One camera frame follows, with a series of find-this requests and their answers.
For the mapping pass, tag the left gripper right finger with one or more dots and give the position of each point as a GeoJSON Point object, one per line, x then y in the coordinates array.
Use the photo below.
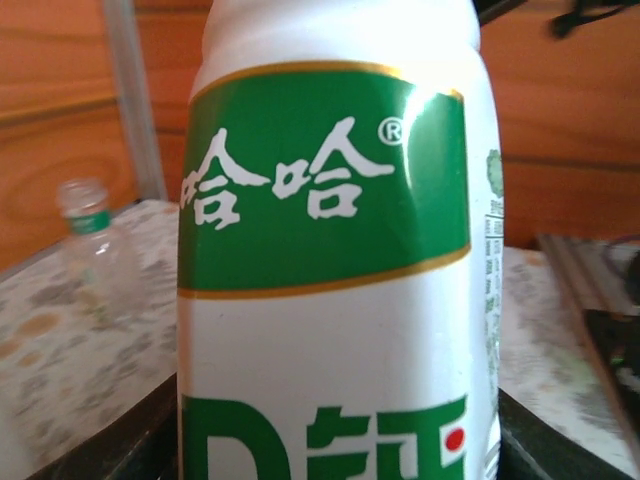
{"type": "Point", "coordinates": [540, 450]}

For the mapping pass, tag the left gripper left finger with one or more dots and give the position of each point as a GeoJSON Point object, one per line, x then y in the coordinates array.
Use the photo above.
{"type": "Point", "coordinates": [140, 440]}

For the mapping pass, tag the floral patterned tablecloth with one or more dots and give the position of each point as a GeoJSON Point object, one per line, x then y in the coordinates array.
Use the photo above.
{"type": "Point", "coordinates": [75, 375]}

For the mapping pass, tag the long aluminium mounting rail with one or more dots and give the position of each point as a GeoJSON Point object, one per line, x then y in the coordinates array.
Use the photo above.
{"type": "Point", "coordinates": [575, 265]}

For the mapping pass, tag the white bottle green label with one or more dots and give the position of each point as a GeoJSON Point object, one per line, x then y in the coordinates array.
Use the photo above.
{"type": "Point", "coordinates": [325, 325]}

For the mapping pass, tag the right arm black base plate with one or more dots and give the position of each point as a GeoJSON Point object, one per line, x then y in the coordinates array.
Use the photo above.
{"type": "Point", "coordinates": [620, 340]}

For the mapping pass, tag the slanted aluminium frame post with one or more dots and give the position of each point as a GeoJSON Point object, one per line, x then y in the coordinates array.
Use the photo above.
{"type": "Point", "coordinates": [135, 100]}

